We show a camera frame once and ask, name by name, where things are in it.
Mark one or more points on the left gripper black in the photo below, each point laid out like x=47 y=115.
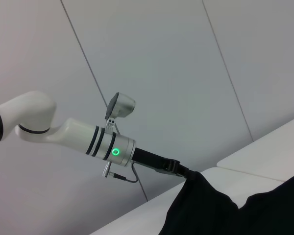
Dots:
x=149 y=159

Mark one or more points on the black shirt with white print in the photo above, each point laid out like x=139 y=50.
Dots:
x=235 y=218

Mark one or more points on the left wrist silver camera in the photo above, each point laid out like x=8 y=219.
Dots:
x=123 y=105

